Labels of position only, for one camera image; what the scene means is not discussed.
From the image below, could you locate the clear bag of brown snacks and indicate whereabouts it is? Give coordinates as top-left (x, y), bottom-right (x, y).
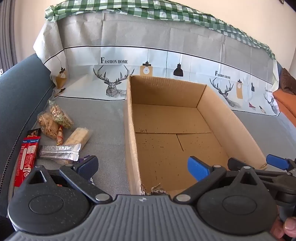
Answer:
top-left (37, 111), bottom-right (61, 139)

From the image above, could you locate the clear bag of green-speckled snacks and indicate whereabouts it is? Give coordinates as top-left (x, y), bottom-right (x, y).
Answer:
top-left (48, 100), bottom-right (74, 129)

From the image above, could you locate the grey curtain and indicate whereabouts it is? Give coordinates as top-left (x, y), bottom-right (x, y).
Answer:
top-left (0, 0), bottom-right (18, 70)

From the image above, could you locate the small red sausage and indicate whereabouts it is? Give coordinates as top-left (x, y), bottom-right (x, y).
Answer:
top-left (57, 125), bottom-right (64, 146)

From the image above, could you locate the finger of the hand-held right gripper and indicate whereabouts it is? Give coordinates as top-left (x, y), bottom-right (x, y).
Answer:
top-left (266, 154), bottom-right (296, 173)
top-left (228, 158), bottom-right (296, 186)

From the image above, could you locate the pale cracker packet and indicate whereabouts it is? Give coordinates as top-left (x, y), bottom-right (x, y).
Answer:
top-left (62, 127), bottom-right (92, 149)

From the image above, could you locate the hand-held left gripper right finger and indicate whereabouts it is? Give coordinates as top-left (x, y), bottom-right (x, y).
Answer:
top-left (173, 156), bottom-right (266, 204)

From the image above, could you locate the red snack packet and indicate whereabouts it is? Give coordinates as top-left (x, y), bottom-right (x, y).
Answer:
top-left (25, 137), bottom-right (41, 168)
top-left (14, 138), bottom-right (29, 188)

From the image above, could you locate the dark brown snack packet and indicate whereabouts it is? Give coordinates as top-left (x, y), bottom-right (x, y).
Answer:
top-left (26, 128), bottom-right (42, 138)

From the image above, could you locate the green checked cloth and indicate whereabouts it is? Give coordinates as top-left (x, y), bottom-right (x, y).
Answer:
top-left (45, 0), bottom-right (277, 59)

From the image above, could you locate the silver snack packet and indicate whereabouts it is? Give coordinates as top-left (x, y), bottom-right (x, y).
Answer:
top-left (38, 143), bottom-right (82, 161)

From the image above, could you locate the grey seat cover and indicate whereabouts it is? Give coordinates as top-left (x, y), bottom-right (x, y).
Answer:
top-left (8, 96), bottom-right (296, 202)

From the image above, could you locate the person's right hand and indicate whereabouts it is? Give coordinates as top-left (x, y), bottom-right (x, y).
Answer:
top-left (270, 217), bottom-right (296, 241)

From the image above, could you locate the orange cushion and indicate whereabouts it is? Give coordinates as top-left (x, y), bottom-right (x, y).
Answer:
top-left (273, 89), bottom-right (296, 126)

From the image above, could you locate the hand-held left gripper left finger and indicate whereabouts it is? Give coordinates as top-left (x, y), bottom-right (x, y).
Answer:
top-left (17, 156), bottom-right (112, 204)

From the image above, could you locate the cardboard box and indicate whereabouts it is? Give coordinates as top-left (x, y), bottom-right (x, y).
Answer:
top-left (122, 75), bottom-right (269, 196)

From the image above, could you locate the deer print cloth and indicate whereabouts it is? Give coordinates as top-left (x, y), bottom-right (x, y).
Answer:
top-left (33, 10), bottom-right (281, 116)

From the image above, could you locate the brown blanket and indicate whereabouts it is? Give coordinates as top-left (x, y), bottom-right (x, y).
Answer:
top-left (279, 68), bottom-right (296, 95)

